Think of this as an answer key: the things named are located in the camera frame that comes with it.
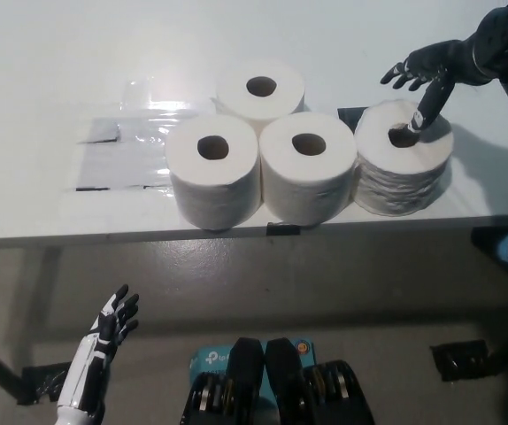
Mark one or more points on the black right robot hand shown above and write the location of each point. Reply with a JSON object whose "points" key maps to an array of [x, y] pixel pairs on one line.
{"points": [[444, 62]]}

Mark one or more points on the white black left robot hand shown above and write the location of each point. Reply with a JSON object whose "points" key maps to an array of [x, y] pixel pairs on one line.
{"points": [[99, 345]]}

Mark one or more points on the black robot legs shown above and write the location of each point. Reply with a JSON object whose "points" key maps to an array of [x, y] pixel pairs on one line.
{"points": [[249, 376]]}

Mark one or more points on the smooth white toilet paper roll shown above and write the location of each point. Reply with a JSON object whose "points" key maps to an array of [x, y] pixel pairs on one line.
{"points": [[280, 104], [214, 190], [307, 186]]}

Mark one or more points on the teal tp-link box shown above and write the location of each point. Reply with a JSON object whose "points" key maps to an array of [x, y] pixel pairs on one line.
{"points": [[207, 360]]}

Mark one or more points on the black tape square patch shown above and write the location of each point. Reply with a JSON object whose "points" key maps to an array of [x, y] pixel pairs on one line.
{"points": [[347, 116]]}

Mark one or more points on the clear plastic over grey patch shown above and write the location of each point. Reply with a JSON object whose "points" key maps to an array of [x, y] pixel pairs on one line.
{"points": [[117, 164]]}

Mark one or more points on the black object with blue part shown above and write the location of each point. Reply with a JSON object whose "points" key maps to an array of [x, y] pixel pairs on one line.
{"points": [[486, 245]]}

